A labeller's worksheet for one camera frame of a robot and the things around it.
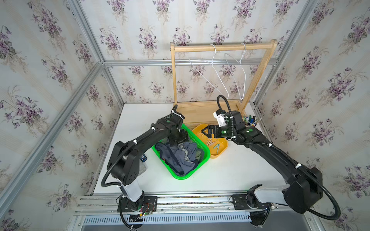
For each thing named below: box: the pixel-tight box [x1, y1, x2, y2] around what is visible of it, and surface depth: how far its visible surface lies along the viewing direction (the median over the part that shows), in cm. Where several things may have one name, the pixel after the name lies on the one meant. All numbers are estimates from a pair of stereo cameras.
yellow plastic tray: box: [192, 123, 228, 159], surface depth 95 cm
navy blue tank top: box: [155, 141, 199, 177], surface depth 80 cm
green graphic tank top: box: [195, 148, 205, 164], surface depth 87 cm
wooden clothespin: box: [206, 138, 216, 146], surface depth 97 cm
